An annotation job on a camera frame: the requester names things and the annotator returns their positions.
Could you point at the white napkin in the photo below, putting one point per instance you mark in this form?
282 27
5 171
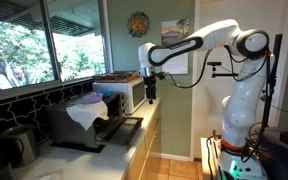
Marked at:
87 113

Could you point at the grey framed window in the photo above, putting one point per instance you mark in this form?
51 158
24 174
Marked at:
49 40

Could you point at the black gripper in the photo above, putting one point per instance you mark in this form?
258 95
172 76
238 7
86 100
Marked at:
150 82

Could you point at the wooden serving tray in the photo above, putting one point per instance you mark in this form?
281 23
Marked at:
117 77

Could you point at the silver black toaster oven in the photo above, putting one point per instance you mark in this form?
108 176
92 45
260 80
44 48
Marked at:
67 128

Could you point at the glass toaster oven door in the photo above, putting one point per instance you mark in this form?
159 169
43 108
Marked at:
124 128

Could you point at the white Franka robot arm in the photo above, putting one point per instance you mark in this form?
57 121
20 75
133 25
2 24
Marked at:
214 35

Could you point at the light wooden robot stand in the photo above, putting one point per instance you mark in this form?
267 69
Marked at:
204 156

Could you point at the dark grey side table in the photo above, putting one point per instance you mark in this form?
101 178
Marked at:
277 163

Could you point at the blue plastic bowl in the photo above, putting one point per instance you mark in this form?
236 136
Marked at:
106 92

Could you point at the white microwave oven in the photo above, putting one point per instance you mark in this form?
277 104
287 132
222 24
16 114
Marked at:
134 93

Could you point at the colourful sun wall ornament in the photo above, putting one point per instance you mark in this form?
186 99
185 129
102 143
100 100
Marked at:
138 24

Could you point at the landscape picture wall calendar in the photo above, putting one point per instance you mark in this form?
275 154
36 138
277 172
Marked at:
175 30

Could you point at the wooden drawer cabinet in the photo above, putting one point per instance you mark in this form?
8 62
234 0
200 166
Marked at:
150 146

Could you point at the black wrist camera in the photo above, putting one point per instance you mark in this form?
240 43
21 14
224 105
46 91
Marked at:
161 76

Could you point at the black camera stand pole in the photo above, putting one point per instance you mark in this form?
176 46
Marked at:
277 50

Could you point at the stainless steel kettle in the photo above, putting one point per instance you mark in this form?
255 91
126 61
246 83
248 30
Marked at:
20 146

